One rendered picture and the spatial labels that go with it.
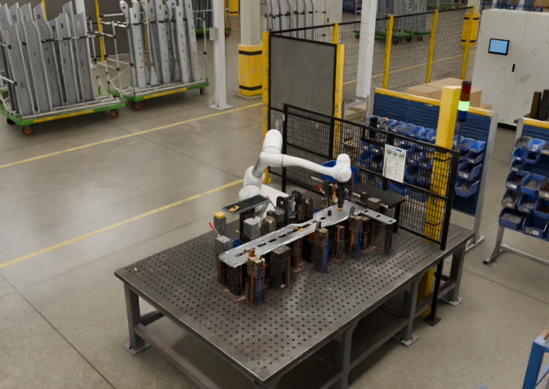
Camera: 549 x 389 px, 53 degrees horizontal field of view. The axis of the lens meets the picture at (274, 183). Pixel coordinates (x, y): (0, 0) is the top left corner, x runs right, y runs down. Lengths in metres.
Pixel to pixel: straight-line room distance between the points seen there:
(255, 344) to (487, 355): 2.08
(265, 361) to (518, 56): 8.15
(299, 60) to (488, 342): 3.73
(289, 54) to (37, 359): 4.27
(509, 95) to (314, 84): 4.91
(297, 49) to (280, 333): 3.97
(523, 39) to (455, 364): 6.92
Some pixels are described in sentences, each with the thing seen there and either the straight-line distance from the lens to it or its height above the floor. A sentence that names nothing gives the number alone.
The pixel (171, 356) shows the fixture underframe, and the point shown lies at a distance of 4.22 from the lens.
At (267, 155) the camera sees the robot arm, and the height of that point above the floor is 1.47.
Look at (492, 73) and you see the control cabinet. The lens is 10.74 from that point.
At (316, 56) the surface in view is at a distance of 6.53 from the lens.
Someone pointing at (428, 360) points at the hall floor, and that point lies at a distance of 4.66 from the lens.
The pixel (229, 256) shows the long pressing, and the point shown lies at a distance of 3.81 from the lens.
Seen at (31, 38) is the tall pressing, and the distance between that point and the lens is 10.27.
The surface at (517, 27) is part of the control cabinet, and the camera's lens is 10.51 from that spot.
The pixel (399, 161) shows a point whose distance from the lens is 4.67.
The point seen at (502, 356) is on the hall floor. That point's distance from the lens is 4.89.
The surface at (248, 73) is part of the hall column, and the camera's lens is 11.87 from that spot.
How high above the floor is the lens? 2.93
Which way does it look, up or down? 23 degrees down
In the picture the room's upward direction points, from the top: 1 degrees clockwise
